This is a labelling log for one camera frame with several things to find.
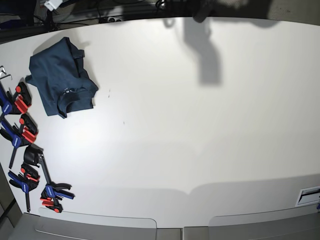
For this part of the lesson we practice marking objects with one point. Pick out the dark blue T-shirt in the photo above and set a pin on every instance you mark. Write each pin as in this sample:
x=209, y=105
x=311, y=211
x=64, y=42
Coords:
x=62, y=82

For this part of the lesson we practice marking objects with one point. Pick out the blue red bar clamp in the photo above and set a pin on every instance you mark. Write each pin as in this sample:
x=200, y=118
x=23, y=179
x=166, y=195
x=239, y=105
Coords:
x=15, y=104
x=25, y=135
x=27, y=181

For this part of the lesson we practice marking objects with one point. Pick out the blue black bar clamp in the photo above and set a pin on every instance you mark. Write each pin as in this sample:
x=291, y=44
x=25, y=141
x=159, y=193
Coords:
x=53, y=192

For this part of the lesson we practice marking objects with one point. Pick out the grey chair back left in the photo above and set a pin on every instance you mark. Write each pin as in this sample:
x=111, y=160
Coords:
x=33, y=227

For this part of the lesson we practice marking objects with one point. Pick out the grey chair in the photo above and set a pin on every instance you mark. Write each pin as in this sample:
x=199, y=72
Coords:
x=33, y=227
x=301, y=223

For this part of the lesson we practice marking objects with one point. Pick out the silver metal hook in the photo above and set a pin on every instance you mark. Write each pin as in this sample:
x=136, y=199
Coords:
x=4, y=74

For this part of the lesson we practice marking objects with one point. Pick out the grey chair back right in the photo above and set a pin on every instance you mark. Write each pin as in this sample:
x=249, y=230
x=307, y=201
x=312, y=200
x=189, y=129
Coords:
x=301, y=223

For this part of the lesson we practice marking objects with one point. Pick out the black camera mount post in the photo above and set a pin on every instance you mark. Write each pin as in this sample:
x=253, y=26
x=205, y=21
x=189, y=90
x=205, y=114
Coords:
x=201, y=9

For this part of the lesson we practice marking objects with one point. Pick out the aluminium frame rail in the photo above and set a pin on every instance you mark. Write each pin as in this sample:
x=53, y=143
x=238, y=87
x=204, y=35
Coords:
x=74, y=13

